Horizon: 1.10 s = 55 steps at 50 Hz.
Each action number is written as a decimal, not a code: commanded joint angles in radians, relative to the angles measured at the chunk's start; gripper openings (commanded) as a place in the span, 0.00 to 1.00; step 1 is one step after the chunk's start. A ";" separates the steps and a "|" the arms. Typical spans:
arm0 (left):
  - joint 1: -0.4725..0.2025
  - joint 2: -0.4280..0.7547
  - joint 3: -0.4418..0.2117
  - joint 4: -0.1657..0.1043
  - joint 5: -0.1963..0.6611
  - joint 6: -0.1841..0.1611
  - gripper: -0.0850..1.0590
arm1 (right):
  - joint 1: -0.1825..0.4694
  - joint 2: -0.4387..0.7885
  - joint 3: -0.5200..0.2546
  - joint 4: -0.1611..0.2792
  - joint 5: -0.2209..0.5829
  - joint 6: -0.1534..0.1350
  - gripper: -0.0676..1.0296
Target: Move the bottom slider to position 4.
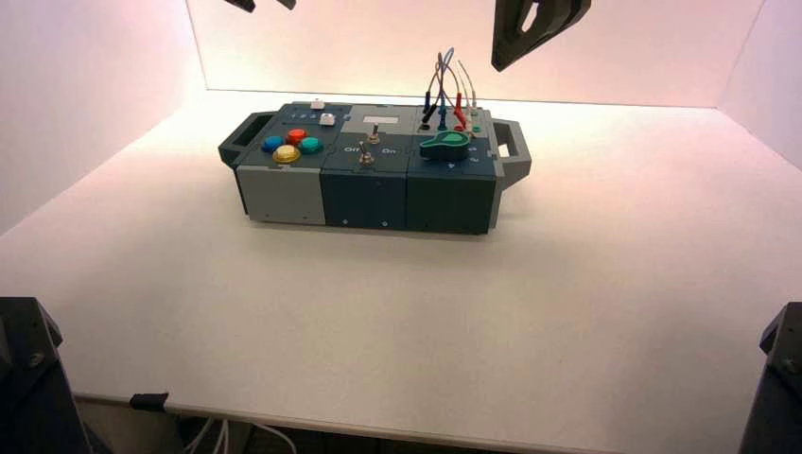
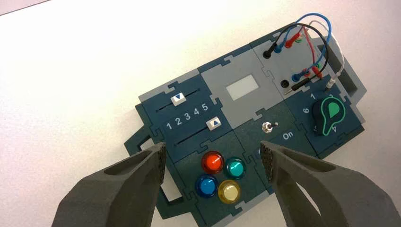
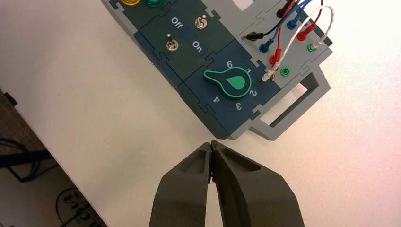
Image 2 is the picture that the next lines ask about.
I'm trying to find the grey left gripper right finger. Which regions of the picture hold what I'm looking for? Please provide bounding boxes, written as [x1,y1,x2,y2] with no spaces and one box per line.
[260,140,401,227]

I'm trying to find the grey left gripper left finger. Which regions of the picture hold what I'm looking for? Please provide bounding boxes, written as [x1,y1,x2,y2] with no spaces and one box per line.
[52,141,167,227]

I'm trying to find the white slider knob up arrow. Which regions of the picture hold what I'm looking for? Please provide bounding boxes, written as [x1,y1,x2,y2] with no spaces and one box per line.
[206,117,222,131]

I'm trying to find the white slider knob down arrow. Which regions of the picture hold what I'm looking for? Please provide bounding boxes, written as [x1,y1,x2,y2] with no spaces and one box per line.
[170,93,187,106]

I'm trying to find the black green rotary knob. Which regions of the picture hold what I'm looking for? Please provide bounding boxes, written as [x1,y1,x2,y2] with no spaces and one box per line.
[311,96,346,137]

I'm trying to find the blue round push button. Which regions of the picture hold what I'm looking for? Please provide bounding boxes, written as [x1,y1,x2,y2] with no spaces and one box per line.
[194,175,219,198]

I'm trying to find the teal round push button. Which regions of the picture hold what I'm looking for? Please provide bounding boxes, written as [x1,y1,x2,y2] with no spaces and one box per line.
[225,157,247,180]

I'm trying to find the yellow round push button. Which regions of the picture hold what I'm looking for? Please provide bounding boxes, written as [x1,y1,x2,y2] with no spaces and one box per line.
[218,179,242,205]

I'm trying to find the red round push button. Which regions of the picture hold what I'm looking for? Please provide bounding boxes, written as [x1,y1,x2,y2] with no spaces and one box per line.
[201,151,225,175]

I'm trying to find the blue grey task box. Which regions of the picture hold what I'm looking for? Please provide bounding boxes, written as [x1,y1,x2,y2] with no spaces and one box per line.
[124,23,368,227]

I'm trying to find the white display window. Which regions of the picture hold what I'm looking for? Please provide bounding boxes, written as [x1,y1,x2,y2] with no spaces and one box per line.
[226,74,260,102]

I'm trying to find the small metal toggle switch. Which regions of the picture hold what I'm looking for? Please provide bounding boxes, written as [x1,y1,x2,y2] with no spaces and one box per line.
[262,121,279,134]

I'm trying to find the black patch cable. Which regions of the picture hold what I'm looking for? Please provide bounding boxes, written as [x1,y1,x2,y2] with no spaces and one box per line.
[262,23,330,95]

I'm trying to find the white patch cable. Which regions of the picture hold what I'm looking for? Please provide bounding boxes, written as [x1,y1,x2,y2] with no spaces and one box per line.
[308,19,345,90]

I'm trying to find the red patch cable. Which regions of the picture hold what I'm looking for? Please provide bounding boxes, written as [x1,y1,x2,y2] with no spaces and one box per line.
[283,26,324,79]

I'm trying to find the blue patch cable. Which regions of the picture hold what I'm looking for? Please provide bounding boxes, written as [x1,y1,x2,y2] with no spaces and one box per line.
[273,12,332,83]

